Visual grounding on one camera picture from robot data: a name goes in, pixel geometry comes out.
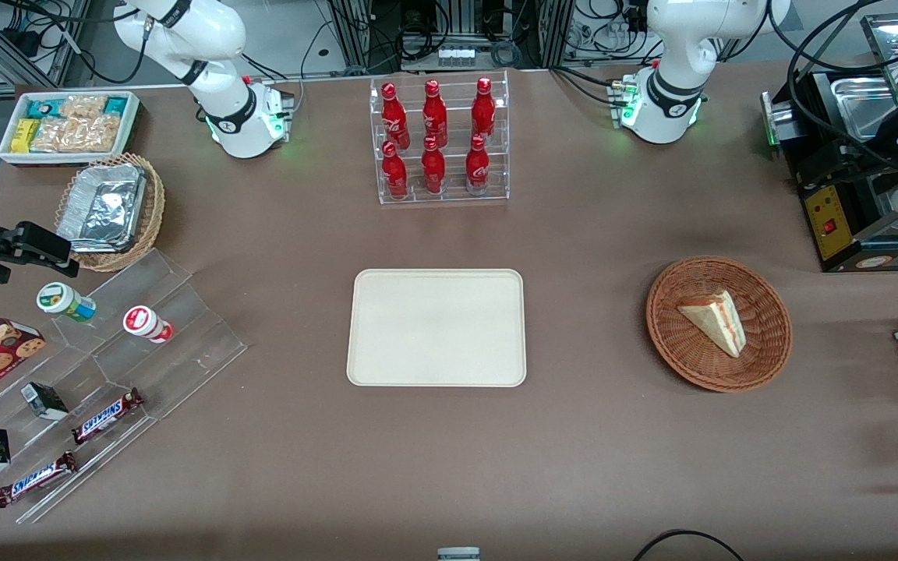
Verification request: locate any black food warmer machine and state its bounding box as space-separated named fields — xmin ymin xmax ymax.
xmin=761 ymin=12 xmax=898 ymax=273

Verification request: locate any white rectangular snack bin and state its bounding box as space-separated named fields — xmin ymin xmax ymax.
xmin=0 ymin=90 xmax=141 ymax=167

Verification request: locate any green label yogurt cup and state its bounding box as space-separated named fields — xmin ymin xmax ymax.
xmin=36 ymin=282 xmax=97 ymax=323

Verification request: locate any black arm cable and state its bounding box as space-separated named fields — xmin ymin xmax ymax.
xmin=769 ymin=0 xmax=898 ymax=168

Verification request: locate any black floor cable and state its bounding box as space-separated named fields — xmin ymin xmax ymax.
xmin=634 ymin=529 xmax=744 ymax=561

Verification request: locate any yellow snack packet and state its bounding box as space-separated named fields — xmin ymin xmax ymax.
xmin=11 ymin=118 xmax=41 ymax=153

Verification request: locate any silver foil container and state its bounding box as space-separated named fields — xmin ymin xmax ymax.
xmin=57 ymin=164 xmax=147 ymax=253

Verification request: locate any clear acrylic stepped stand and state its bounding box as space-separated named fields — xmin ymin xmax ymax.
xmin=0 ymin=248 xmax=249 ymax=524

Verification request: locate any red label yogurt cup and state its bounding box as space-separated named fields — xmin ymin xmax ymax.
xmin=122 ymin=305 xmax=175 ymax=344

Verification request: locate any light oval wicker basket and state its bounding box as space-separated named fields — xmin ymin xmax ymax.
xmin=55 ymin=153 xmax=166 ymax=273

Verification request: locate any brown round wicker basket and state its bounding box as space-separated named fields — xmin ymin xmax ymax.
xmin=645 ymin=256 xmax=794 ymax=393

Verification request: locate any cream rectangular tray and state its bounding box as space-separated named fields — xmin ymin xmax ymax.
xmin=346 ymin=269 xmax=527 ymax=388

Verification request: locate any red cola bottle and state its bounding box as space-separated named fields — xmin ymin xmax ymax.
xmin=465 ymin=134 xmax=491 ymax=196
xmin=422 ymin=79 xmax=448 ymax=149
xmin=382 ymin=140 xmax=409 ymax=200
xmin=381 ymin=83 xmax=411 ymax=150
xmin=421 ymin=136 xmax=447 ymax=196
xmin=472 ymin=76 xmax=497 ymax=141

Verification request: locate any clear rice cracker pack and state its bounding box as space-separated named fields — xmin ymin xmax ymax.
xmin=59 ymin=95 xmax=111 ymax=122
xmin=30 ymin=115 xmax=122 ymax=153

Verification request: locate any brown Snickers bar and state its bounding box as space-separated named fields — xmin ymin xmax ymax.
xmin=71 ymin=388 xmax=144 ymax=446
xmin=0 ymin=451 xmax=78 ymax=509

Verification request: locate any triangle sandwich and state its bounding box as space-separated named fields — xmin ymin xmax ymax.
xmin=677 ymin=290 xmax=748 ymax=358

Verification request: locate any steel warmer pan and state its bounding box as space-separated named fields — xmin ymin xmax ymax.
xmin=831 ymin=74 xmax=898 ymax=143

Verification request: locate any clear acrylic bottle rack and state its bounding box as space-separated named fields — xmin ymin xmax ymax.
xmin=369 ymin=70 xmax=511 ymax=206

